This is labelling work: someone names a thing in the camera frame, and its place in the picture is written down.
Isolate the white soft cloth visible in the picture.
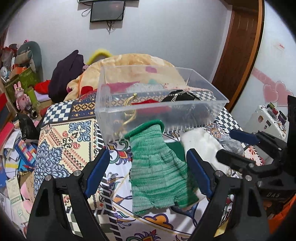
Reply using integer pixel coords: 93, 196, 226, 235
180, 127, 232, 204

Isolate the green knitted glove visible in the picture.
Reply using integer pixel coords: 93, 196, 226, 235
125, 120, 199, 215

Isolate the white stickered suitcase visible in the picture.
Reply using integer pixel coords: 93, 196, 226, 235
243, 105, 287, 141

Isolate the colourful pencil case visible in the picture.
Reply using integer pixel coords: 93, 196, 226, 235
15, 140, 37, 167

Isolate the clear plastic storage box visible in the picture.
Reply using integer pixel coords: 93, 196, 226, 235
95, 67, 229, 143

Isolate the brown wooden door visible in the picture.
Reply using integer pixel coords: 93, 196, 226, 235
212, 0, 264, 111

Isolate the patterned colourful tablecloth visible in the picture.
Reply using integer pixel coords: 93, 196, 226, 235
33, 90, 265, 241

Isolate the black plastic bag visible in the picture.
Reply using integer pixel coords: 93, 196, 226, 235
17, 113, 40, 140

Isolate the gold metal hook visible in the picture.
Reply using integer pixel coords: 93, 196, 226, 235
114, 93, 137, 138

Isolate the pink rabbit toy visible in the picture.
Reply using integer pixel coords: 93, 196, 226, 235
14, 81, 31, 111

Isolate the beige fleece blanket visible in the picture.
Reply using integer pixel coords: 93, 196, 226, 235
64, 54, 186, 101

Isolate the red cloth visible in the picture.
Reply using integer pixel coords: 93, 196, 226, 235
34, 80, 51, 95

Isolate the green cardboard box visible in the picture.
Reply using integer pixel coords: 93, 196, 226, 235
4, 67, 40, 103

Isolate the dark purple garment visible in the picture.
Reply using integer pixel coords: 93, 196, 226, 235
48, 50, 85, 103

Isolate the yellow fuzzy headband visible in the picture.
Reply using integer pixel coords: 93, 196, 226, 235
86, 49, 112, 65

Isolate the grey plush toy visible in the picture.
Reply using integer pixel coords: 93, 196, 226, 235
15, 41, 42, 73

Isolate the small black wall monitor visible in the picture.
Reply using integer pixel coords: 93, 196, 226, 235
90, 1, 126, 23

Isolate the large black wall television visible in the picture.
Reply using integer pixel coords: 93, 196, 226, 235
77, 0, 139, 4

